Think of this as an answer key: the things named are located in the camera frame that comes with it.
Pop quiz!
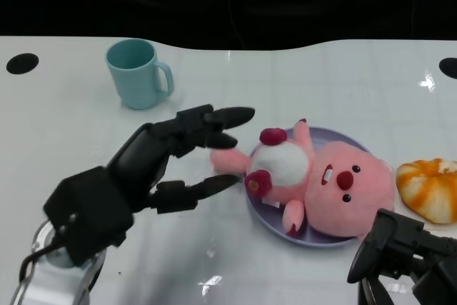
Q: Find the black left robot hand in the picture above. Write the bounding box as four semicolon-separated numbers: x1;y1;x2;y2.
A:
43;104;256;267

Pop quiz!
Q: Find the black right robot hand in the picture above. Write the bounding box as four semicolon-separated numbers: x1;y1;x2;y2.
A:
347;208;457;305

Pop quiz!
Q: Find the pink plush doll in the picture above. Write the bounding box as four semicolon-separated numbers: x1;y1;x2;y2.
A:
209;118;397;238

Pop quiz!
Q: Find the lavender plastic plate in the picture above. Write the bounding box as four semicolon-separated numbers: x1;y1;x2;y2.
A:
243;126;380;248

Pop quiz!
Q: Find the orange and white bread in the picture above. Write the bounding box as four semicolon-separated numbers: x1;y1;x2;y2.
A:
396;157;457;226

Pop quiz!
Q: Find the light blue plastic mug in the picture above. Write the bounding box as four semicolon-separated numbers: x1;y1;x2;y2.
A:
104;38;175;110

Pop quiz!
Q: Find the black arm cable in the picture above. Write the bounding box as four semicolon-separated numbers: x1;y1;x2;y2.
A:
18;233;71;288

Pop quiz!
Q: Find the black table cable hole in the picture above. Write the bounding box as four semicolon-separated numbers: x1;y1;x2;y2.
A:
6;53;39;76
438;56;457;79

